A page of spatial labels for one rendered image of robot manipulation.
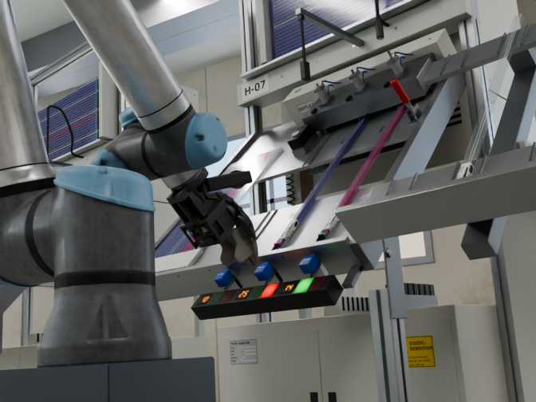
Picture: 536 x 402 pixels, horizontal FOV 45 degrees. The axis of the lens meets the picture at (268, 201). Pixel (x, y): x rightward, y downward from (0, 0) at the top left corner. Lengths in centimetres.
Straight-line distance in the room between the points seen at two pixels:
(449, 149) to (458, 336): 60
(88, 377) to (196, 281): 75
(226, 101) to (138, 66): 471
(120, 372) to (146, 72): 41
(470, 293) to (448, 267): 22
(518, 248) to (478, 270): 343
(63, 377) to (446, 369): 87
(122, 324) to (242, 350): 102
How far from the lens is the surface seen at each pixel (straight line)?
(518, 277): 105
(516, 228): 106
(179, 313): 554
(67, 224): 77
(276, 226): 137
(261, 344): 168
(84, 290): 74
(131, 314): 74
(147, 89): 90
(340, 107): 164
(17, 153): 88
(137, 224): 76
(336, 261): 116
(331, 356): 154
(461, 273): 451
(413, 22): 175
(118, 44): 88
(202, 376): 79
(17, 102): 89
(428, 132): 142
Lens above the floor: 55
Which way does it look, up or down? 13 degrees up
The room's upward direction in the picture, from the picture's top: 4 degrees counter-clockwise
